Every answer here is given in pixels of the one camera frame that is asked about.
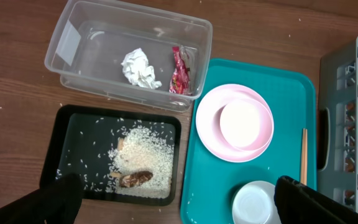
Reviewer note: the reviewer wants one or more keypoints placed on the clear plastic bin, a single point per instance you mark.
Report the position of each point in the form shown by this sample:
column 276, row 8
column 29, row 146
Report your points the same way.
column 92, row 38

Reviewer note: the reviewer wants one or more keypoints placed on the pink plate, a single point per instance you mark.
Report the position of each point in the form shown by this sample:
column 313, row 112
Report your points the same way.
column 207, row 121

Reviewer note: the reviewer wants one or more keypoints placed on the grey dishwasher rack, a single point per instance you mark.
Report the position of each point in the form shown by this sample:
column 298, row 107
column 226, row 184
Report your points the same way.
column 338, row 107

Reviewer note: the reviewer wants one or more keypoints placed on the rice and food scraps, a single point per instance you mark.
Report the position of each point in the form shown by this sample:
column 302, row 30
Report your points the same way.
column 142, row 164

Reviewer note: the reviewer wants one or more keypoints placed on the grey bowl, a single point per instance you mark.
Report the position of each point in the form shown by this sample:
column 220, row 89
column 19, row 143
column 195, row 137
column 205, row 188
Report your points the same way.
column 254, row 204

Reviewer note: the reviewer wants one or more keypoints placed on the white napkin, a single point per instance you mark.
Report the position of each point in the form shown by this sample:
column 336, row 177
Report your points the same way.
column 138, row 71

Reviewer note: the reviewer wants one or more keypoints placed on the black waste tray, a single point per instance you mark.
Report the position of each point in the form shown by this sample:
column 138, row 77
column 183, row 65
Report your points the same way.
column 84, row 140

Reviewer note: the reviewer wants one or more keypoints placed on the wooden chopstick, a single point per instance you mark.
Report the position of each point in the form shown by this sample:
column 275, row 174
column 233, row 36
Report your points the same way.
column 303, row 155

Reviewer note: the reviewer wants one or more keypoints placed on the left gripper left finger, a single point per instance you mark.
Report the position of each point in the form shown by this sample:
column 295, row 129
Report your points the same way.
column 58, row 202

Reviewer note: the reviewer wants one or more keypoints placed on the pink bowl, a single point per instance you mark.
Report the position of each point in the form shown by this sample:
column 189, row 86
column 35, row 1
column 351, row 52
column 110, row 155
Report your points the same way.
column 246, row 125

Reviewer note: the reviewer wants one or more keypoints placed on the teal plastic tray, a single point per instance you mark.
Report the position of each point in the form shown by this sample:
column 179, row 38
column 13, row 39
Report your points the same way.
column 209, row 182

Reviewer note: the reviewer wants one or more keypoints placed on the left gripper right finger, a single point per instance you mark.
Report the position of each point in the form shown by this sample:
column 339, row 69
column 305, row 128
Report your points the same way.
column 299, row 204

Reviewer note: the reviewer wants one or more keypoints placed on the red snack wrapper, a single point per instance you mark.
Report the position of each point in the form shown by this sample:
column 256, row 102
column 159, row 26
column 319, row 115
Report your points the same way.
column 180, row 81

